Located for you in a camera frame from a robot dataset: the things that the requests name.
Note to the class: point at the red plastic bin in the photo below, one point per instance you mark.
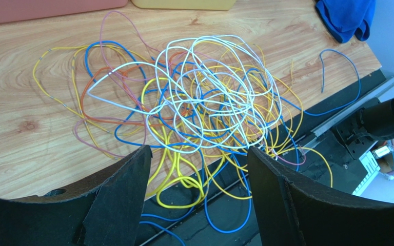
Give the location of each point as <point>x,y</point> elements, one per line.
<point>21,10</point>

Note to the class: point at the blue cloth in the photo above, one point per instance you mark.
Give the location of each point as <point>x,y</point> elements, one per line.
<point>345,19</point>

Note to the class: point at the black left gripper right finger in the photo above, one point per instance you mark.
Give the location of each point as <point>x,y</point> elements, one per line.
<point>292,209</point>

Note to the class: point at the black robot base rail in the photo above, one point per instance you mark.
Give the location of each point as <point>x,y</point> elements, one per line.
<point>226,216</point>

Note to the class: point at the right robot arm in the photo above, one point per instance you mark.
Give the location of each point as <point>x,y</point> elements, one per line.
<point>371,123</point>

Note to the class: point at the yellow plastic bin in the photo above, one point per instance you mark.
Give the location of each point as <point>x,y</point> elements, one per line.
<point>185,4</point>

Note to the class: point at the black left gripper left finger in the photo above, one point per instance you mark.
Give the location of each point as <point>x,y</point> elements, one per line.
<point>101,209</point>

